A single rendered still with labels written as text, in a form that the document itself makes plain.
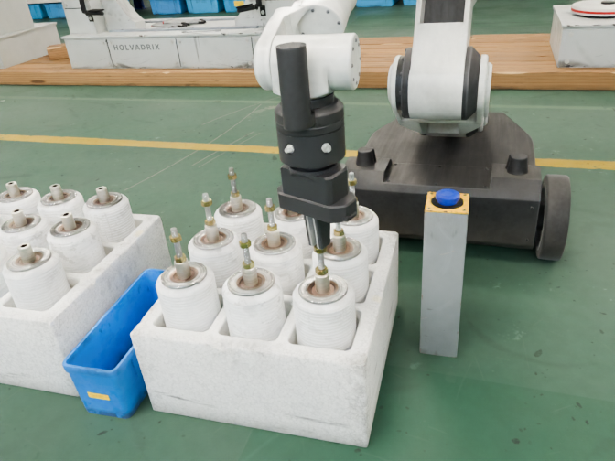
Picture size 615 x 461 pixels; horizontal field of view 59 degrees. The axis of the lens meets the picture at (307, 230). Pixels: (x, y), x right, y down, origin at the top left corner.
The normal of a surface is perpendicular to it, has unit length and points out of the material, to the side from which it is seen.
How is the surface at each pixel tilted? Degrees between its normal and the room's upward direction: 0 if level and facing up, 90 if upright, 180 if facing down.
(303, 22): 110
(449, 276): 90
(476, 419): 0
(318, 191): 90
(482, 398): 0
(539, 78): 90
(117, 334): 88
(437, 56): 46
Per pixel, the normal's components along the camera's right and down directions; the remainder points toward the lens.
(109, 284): 0.96, 0.07
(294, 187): -0.62, 0.44
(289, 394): -0.26, 0.50
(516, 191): -0.27, -0.25
